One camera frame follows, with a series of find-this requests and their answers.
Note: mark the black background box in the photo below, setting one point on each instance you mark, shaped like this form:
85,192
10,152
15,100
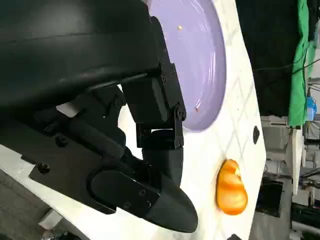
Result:
270,197

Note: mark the lilac plate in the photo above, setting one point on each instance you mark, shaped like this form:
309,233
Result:
195,62

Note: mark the blue background object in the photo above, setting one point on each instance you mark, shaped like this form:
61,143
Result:
311,108

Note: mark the black backdrop curtain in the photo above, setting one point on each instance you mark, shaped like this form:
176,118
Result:
270,50

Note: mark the green cloth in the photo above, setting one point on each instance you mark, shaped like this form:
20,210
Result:
298,75

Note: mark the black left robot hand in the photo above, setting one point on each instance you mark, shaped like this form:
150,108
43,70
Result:
75,50

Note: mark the white leaning panel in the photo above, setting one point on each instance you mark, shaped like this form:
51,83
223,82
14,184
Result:
295,160

